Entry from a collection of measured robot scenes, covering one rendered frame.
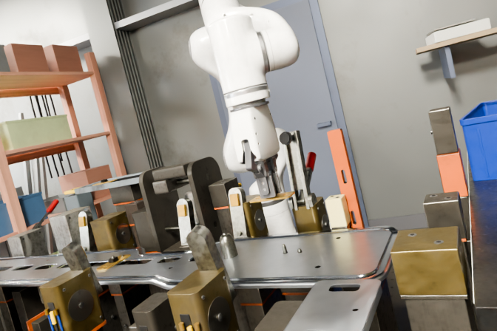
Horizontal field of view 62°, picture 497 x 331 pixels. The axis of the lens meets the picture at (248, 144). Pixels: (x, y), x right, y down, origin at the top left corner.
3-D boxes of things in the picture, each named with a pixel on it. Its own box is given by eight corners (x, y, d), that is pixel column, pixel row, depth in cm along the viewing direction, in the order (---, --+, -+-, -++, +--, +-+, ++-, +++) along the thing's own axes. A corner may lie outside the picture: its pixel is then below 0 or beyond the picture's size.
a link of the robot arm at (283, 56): (270, 15, 101) (305, 74, 77) (205, 30, 101) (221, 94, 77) (265, -22, 95) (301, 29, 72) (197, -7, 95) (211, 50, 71)
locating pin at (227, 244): (222, 267, 86) (214, 236, 85) (229, 260, 88) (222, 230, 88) (234, 266, 84) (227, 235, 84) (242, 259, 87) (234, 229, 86)
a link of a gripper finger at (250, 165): (246, 126, 77) (259, 145, 80) (237, 159, 72) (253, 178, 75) (251, 125, 76) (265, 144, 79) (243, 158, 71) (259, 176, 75)
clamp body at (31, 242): (35, 338, 145) (6, 238, 142) (63, 319, 155) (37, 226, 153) (48, 339, 142) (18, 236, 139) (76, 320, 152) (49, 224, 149)
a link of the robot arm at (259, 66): (269, 85, 82) (223, 96, 82) (253, 18, 81) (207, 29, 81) (274, 80, 74) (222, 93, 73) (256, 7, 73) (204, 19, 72)
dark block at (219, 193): (246, 338, 111) (207, 185, 108) (257, 323, 117) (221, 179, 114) (262, 338, 108) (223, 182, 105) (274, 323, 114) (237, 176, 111)
